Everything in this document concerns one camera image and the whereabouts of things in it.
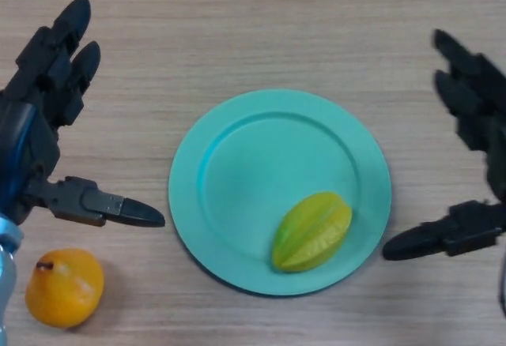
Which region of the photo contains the orange yellow pear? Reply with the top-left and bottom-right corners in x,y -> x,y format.
25,248 -> 105,329

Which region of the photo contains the yellow green starfruit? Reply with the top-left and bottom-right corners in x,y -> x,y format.
271,191 -> 353,275

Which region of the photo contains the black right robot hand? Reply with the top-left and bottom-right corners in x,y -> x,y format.
382,28 -> 506,261

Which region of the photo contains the green round plate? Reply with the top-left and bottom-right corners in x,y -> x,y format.
168,88 -> 391,297

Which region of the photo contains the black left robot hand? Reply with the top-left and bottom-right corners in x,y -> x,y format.
0,0 -> 166,229

